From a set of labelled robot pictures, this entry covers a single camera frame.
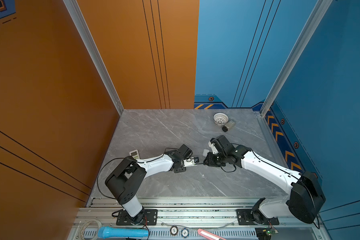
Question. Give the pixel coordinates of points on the small green circuit board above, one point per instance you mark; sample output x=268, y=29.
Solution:
x=265, y=233

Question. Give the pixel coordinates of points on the aluminium corner post right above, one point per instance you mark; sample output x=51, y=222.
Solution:
x=306, y=34

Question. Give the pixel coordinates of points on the white air conditioner remote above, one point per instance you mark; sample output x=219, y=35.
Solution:
x=135, y=154

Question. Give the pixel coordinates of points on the glass jar with black lid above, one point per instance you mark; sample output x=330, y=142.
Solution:
x=228, y=126

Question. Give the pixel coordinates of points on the white battery cover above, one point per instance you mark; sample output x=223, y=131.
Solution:
x=205, y=152

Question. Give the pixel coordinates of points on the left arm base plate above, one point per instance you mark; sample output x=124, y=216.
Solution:
x=147, y=217

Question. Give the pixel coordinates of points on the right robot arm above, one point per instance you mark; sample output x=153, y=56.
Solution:
x=304, y=196

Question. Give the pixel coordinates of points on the patterned white ceramic bowl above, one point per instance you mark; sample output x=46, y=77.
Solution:
x=220, y=119

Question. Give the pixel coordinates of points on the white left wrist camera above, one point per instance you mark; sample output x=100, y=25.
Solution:
x=192, y=161

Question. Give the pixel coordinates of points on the aluminium corner post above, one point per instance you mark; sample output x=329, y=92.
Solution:
x=306, y=34
x=89, y=42

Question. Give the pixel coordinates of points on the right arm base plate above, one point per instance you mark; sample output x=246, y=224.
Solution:
x=247, y=217

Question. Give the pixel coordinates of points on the blue plastic handle tool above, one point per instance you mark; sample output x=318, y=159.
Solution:
x=109, y=232

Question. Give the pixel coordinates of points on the clear tape roll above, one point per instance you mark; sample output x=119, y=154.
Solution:
x=89, y=230

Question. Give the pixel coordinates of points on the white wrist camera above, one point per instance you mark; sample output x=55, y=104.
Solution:
x=213, y=148
x=192, y=161

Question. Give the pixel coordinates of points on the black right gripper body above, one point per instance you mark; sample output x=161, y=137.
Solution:
x=216, y=160

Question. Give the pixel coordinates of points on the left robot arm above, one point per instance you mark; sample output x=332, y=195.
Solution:
x=126, y=179

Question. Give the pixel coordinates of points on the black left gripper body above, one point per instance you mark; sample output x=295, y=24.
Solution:
x=182, y=168

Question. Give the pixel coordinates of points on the aluminium corner post left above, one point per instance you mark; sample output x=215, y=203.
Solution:
x=89, y=42

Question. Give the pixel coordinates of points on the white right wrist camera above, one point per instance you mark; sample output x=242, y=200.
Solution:
x=213, y=148

